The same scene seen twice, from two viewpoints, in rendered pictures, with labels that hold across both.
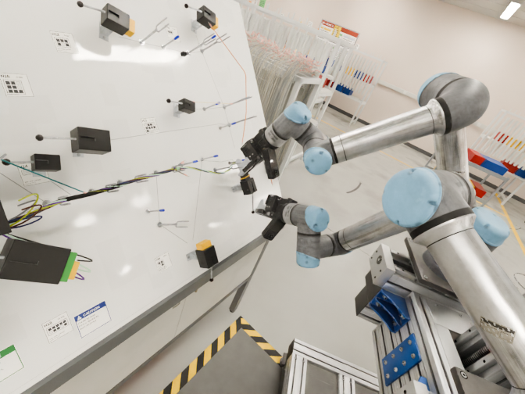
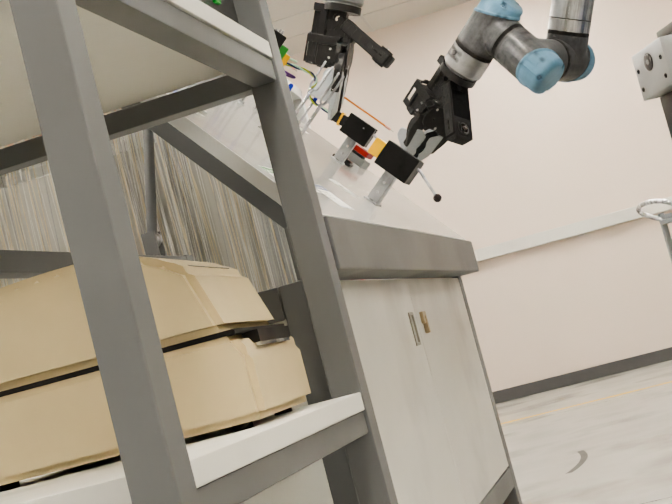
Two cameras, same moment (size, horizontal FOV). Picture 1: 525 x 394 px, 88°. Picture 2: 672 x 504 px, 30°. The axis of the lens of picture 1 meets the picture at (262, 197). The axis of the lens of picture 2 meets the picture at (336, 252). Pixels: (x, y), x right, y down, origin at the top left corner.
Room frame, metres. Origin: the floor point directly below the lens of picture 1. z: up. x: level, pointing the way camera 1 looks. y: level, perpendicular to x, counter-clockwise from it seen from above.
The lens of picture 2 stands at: (-1.32, 0.64, 0.70)
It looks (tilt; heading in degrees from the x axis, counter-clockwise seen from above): 5 degrees up; 348
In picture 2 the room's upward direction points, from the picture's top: 15 degrees counter-clockwise
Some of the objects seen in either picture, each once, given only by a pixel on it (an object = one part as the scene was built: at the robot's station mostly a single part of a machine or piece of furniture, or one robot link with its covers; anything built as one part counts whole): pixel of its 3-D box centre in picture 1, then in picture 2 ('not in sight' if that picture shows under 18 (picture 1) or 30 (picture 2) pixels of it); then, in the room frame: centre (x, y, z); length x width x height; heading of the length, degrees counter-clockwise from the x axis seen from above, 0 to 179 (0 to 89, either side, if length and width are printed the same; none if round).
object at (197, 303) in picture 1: (226, 277); (460, 383); (0.90, 0.01, 0.60); 0.55 x 0.03 x 0.39; 155
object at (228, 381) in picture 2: not in sight; (130, 354); (-0.03, 0.60, 0.76); 0.30 x 0.21 x 0.20; 68
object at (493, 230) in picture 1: (477, 232); not in sight; (0.82, -0.68, 1.33); 0.13 x 0.12 x 0.14; 6
